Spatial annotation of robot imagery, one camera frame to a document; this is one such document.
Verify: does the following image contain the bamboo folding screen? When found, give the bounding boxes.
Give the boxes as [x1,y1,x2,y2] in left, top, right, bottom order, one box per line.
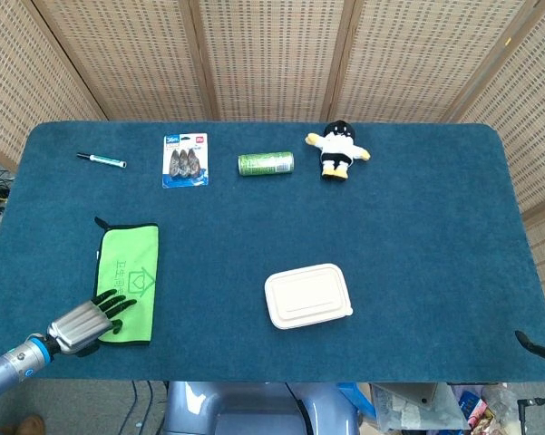
[0,0,545,277]

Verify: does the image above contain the blue blister pack of hooks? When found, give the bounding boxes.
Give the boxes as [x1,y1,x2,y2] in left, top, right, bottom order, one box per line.
[161,132,210,190]

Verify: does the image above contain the brown shoe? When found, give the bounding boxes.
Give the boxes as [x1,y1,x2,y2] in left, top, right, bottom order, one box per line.
[15,414,46,435]

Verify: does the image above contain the grey and green cloth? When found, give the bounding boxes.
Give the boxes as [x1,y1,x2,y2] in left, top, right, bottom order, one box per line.
[92,216,161,348]

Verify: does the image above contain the colourful snack packets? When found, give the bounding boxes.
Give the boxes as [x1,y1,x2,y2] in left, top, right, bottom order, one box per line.
[457,389,498,430]

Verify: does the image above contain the blue carpet table cover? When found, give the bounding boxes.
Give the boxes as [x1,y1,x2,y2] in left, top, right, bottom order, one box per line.
[0,120,545,384]

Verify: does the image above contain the clear plastic storage bin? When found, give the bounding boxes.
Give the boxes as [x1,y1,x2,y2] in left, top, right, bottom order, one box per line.
[371,382,471,431]

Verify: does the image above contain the penguin plush toy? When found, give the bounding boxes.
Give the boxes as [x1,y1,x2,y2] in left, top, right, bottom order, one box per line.
[304,119,372,182]

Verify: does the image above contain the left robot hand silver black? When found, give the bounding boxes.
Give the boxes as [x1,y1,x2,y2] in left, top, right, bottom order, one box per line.
[46,289,138,358]

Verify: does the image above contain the green drink can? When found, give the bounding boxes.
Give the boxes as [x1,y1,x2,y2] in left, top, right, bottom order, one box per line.
[237,150,296,178]

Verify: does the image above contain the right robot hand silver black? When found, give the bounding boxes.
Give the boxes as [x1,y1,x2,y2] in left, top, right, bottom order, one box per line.
[514,268,545,373]

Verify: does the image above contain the white lidded food container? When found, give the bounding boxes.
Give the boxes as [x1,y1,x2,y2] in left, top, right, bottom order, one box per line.
[264,263,355,331]

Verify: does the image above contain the blue grey robot torso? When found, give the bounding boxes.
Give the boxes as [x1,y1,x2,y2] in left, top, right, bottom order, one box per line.
[162,381,362,435]

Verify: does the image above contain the marker pen green white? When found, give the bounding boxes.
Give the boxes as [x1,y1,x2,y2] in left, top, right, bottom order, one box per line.
[76,152,128,169]

